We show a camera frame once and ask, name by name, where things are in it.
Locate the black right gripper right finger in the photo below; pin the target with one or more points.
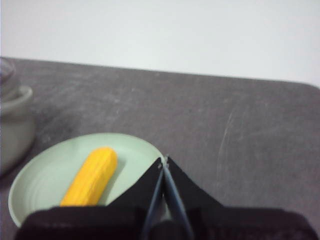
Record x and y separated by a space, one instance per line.
225 222

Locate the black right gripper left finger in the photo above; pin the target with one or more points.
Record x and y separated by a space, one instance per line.
100 222

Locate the pale green round plate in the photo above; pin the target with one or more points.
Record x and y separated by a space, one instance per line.
50 170

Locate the pale green electric steamer pot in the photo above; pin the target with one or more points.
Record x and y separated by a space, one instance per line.
15 130

